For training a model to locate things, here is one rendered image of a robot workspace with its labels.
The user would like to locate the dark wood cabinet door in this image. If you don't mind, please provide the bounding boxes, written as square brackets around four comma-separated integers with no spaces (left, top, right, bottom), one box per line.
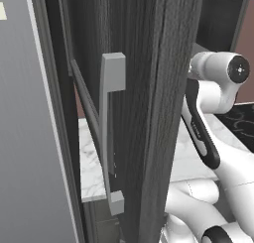
[58,0,203,243]

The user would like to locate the black stove hob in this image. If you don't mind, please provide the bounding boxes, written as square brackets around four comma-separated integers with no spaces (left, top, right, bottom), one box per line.
[216,102,254,154]

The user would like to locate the grey cabinet door handle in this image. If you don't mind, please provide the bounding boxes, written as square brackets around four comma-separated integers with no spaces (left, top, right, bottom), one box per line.
[98,52,127,217]

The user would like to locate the dark wood wall cabinet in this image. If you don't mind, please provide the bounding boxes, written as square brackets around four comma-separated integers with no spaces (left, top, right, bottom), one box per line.
[195,0,251,54]

